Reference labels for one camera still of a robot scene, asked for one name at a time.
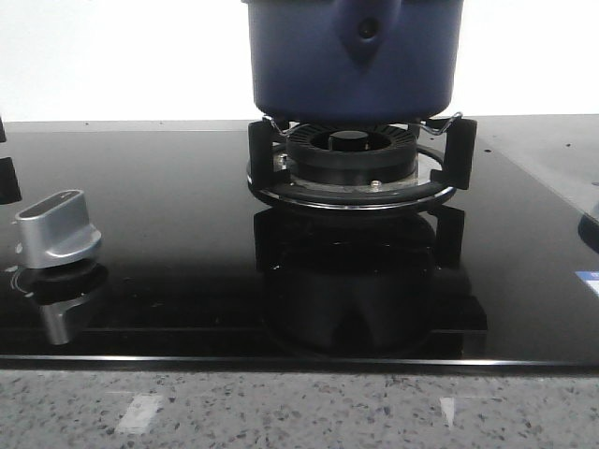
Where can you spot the blue cooking pot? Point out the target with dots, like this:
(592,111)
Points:
(364,62)

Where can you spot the black pot support grate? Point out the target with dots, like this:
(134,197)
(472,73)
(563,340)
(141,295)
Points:
(443,167)

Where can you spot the left burner pot support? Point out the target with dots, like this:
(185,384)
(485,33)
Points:
(10,191)

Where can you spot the black gas burner head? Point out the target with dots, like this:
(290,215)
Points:
(353,156)

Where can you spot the silver stove control knob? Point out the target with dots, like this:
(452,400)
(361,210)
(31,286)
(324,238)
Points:
(57,231)

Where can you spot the blue white label sticker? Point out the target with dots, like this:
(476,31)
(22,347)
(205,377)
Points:
(591,279)

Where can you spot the silver wire pot reducer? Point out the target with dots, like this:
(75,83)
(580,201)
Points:
(432,126)

